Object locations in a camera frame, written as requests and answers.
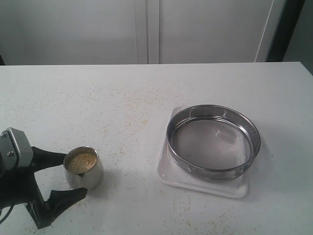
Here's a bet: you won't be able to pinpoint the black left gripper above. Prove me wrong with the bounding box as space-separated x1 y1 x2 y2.
0 146 88 223

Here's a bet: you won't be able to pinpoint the stainless steel cup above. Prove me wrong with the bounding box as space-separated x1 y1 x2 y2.
63 146 104 191

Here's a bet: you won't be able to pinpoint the round steel mesh sieve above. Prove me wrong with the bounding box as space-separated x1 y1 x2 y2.
166 104 261 181

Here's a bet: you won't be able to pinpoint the yellow grain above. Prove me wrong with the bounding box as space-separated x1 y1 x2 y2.
67 153 97 174

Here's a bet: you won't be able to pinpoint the white square plastic tray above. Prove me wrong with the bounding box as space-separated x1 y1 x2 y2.
156 108 249 198

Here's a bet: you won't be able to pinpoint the white cabinet doors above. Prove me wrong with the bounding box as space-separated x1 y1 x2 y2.
0 0 285 65

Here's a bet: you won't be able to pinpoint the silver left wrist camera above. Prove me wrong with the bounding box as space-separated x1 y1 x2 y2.
0 127 33 170

